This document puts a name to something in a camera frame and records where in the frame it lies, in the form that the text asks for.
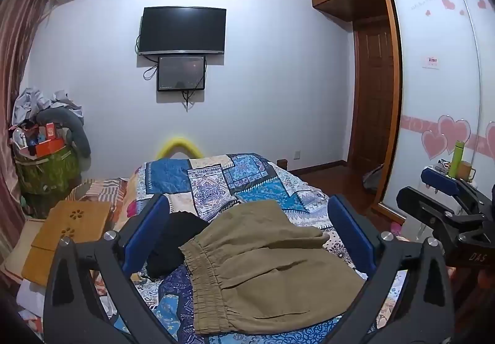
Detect khaki pants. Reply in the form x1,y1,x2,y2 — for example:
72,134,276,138
179,200,374,335

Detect orange box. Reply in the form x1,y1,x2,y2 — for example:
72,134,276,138
35,123,64,157

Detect green bottle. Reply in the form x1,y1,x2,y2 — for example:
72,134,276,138
448,141,466,178

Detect small wall-mounted monitor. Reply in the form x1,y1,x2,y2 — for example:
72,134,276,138
157,55,205,92

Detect pile of grey clothes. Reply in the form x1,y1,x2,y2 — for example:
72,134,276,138
11,87,84,128

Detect dark bag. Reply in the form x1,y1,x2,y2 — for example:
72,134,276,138
363,165,384,190

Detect bamboo lap desk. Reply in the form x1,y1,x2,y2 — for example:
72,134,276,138
21,200,113,286

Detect pink striped curtain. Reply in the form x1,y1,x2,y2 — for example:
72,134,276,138
0,0,58,275

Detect white heart-print wardrobe door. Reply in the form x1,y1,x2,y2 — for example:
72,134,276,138
388,0,495,221

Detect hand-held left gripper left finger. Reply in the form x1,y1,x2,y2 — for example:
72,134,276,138
42,194,182,344

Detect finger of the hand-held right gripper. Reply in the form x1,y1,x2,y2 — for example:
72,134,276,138
421,168,491,215
396,186,486,242

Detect blue patchwork quilt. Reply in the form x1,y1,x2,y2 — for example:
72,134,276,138
98,153,411,344

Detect pink striped blanket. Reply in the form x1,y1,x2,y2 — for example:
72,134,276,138
66,178,129,206

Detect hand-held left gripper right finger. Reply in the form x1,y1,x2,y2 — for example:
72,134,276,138
327,195,455,344

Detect brown wooden door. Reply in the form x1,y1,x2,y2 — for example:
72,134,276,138
348,19,396,171

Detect wall-mounted black television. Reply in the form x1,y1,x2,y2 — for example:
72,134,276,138
138,7,227,56

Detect grey long pillow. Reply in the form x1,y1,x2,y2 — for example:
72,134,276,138
37,107,92,157

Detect black garment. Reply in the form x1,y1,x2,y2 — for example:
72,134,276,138
145,211,211,279

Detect green laundry basket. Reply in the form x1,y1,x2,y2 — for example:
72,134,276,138
15,143,82,205

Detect yellow curved foam tube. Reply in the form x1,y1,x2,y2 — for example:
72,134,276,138
156,136,202,160

